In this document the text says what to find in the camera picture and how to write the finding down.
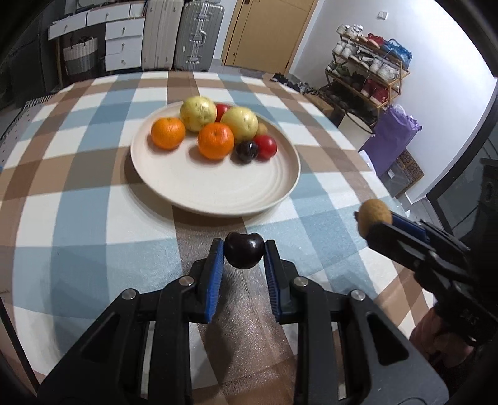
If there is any brown longan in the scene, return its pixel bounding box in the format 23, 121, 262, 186
256, 122, 268, 136
355, 199, 392, 239

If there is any dark cherry plum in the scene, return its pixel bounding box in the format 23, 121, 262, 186
224, 232, 264, 269

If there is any orange tangerine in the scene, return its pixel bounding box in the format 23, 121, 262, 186
197, 122, 235, 160
150, 117, 186, 151

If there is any red tomato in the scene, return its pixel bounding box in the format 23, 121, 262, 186
216, 103, 231, 122
253, 135, 278, 160

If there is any brown longan front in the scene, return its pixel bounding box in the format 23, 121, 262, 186
256, 122, 268, 136

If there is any yellow-green guava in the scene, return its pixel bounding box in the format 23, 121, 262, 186
180, 95, 217, 132
220, 106, 258, 143

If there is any red tomato front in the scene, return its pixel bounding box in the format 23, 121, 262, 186
216, 103, 231, 122

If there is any person's right hand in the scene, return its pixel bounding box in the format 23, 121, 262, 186
409, 308, 473, 368

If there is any brown doormat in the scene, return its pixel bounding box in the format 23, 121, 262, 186
381, 150, 425, 198

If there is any cream round plate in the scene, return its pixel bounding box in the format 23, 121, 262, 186
130, 102, 300, 217

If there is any purple bag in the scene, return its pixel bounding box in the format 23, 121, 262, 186
361, 105, 422, 175

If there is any plaid checkered tablecloth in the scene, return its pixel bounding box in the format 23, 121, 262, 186
0, 70, 437, 405

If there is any wooden shoe rack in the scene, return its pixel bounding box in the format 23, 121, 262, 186
319, 25, 413, 132

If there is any wooden door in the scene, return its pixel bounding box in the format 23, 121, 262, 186
221, 0, 317, 74

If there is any silver aluminium suitcase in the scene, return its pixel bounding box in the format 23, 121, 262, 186
173, 1, 224, 72

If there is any woven laundry basket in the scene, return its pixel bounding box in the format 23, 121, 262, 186
63, 37, 98, 76

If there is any beige suitcase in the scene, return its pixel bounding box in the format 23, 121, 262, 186
142, 0, 184, 71

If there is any white drawer desk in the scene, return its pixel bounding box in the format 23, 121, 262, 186
48, 1, 145, 73

